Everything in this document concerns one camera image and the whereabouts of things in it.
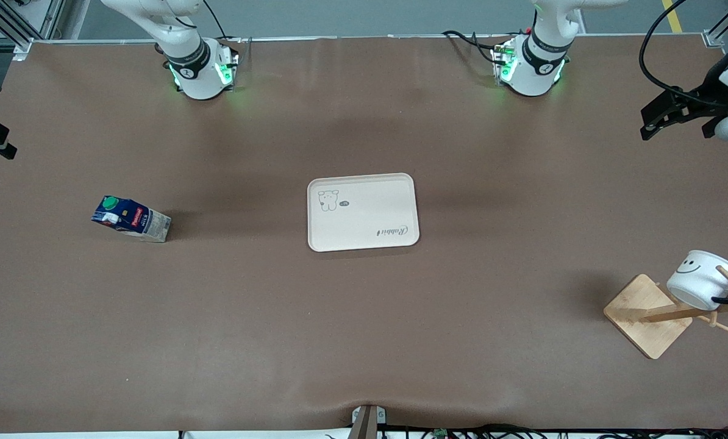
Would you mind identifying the white cup black handle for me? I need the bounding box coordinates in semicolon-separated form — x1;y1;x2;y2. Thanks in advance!
666;250;728;310

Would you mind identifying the black left arm base cable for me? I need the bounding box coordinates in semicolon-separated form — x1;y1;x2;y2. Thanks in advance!
442;29;502;65

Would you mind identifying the black right arm base cable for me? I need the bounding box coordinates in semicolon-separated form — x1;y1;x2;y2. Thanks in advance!
202;0;253;62

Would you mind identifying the wooden cup rack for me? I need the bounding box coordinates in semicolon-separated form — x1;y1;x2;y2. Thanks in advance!
603;266;728;360

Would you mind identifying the blue milk carton green cap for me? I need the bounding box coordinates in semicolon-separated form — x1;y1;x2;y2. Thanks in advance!
91;195;172;243

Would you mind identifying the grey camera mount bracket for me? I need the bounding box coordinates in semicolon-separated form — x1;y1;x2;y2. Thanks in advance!
351;404;387;439

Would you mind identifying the cream plastic tray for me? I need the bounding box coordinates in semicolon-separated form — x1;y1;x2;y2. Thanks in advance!
307;173;420;252

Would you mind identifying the black arm base cable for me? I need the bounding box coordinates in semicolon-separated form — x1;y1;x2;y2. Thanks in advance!
442;29;502;65
202;0;253;62

